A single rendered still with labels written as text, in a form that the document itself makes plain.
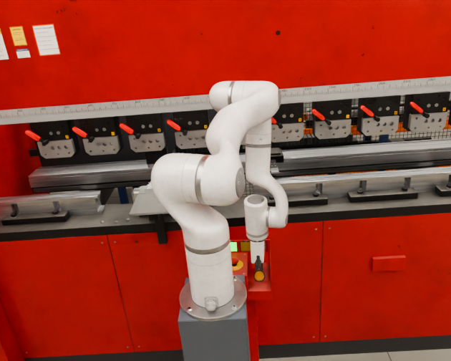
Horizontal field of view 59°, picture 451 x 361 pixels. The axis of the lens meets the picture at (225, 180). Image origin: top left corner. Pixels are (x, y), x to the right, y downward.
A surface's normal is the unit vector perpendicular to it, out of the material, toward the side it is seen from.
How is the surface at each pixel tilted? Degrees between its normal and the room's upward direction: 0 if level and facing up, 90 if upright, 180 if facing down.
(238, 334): 90
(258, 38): 90
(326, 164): 90
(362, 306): 90
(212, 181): 66
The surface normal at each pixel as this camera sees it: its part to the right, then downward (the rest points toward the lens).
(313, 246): 0.00, 0.42
